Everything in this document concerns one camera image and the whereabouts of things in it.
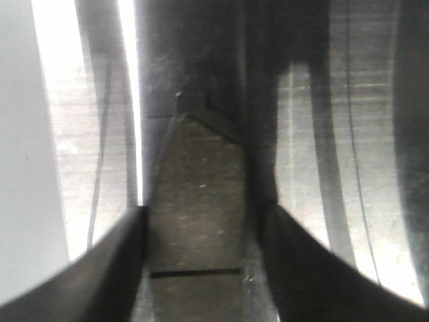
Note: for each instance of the steel table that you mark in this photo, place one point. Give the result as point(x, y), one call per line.
point(326, 97)

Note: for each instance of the grey brake pad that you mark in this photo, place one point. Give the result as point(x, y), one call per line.
point(196, 217)

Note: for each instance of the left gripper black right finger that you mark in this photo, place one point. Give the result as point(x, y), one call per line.
point(309, 283)

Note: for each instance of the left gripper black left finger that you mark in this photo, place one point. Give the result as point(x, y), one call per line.
point(101, 286)

